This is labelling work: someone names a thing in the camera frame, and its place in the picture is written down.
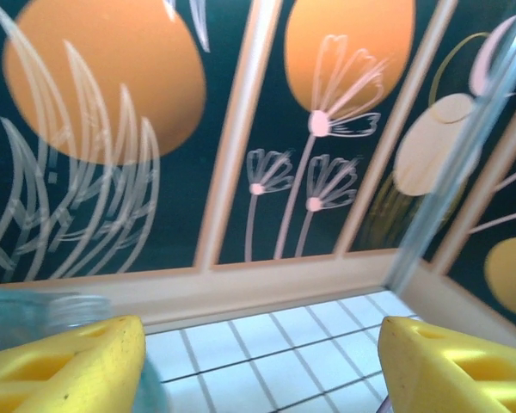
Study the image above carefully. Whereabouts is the aluminium corner post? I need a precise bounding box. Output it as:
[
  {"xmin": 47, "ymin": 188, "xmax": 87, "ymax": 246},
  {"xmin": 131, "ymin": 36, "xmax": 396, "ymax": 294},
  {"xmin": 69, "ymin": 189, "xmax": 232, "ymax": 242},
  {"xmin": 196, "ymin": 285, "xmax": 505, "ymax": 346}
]
[{"xmin": 384, "ymin": 0, "xmax": 516, "ymax": 298}]

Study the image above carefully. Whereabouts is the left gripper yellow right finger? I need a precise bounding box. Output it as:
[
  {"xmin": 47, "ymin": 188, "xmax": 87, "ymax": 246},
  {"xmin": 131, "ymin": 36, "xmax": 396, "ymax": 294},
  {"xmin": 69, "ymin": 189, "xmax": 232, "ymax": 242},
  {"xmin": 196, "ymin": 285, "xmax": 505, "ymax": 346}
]
[{"xmin": 378, "ymin": 316, "xmax": 516, "ymax": 413}]

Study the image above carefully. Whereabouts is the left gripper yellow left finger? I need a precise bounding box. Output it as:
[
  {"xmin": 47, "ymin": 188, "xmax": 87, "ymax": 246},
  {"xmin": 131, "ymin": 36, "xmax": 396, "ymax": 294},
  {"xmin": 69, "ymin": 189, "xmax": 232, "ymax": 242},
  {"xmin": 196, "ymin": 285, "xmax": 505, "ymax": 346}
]
[{"xmin": 0, "ymin": 314, "xmax": 147, "ymax": 413}]

